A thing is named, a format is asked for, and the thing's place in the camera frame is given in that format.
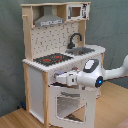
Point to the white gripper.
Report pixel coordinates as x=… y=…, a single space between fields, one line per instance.
x=69 y=78

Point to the white oven door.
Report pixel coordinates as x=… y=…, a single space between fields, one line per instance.
x=71 y=108

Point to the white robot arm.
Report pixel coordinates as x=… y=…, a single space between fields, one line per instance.
x=108 y=74

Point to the wooden toy kitchen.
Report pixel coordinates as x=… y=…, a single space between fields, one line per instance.
x=46 y=40

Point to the black toy stovetop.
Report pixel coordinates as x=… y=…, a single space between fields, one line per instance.
x=52 y=59

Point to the grey toy sink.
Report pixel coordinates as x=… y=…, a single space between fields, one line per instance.
x=79 y=51

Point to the black toy faucet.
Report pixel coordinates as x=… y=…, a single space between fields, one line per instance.
x=74 y=39

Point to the grey backdrop curtain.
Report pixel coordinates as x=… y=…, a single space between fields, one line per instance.
x=107 y=27

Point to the grey range hood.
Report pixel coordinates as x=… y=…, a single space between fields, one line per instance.
x=48 y=18

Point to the white toy microwave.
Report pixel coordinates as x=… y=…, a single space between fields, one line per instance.
x=78 y=11

